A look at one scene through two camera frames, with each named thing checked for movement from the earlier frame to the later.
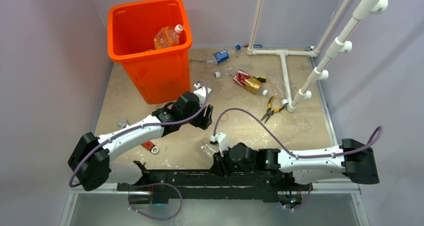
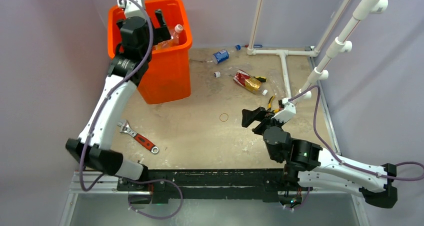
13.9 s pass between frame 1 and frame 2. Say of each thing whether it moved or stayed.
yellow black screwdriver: stayed
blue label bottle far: stayed
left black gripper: moved
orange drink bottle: stayed
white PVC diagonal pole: stayed
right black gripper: moved
